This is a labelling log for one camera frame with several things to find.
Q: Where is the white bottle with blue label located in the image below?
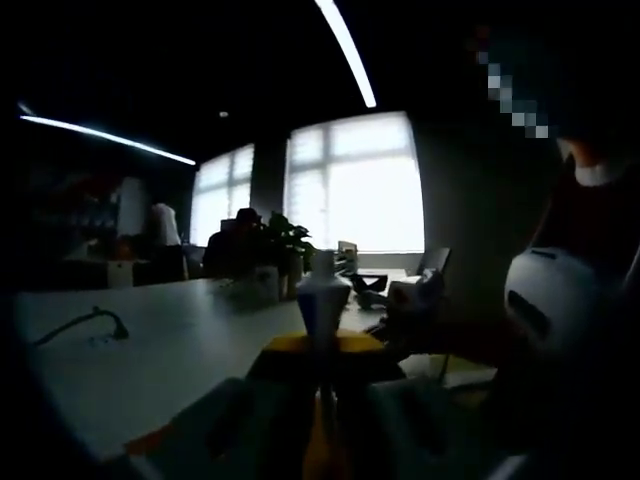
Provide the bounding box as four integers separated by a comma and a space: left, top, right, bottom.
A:
254, 264, 280, 301

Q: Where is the black cable with plug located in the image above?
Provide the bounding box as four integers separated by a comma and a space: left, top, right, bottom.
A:
32, 305, 130, 349

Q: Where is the white table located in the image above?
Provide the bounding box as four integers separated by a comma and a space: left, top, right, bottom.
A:
14, 267, 436, 459

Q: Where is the large window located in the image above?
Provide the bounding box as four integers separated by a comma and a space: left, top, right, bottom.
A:
284, 110, 425, 254
192, 143, 255, 246

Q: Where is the ceiling light strip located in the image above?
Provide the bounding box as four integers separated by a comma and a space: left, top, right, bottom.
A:
18, 114, 197, 166
314, 0, 377, 109

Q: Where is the green potted plant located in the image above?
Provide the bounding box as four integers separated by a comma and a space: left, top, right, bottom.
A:
259, 210, 319, 274

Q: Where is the white blue toothpaste tube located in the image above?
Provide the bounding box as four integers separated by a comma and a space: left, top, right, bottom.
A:
295, 248, 350, 416

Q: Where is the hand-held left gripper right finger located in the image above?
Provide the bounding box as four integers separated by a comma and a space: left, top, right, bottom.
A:
333, 332, 494, 480

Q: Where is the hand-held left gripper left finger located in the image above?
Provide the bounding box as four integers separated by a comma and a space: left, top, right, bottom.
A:
162, 333, 321, 480

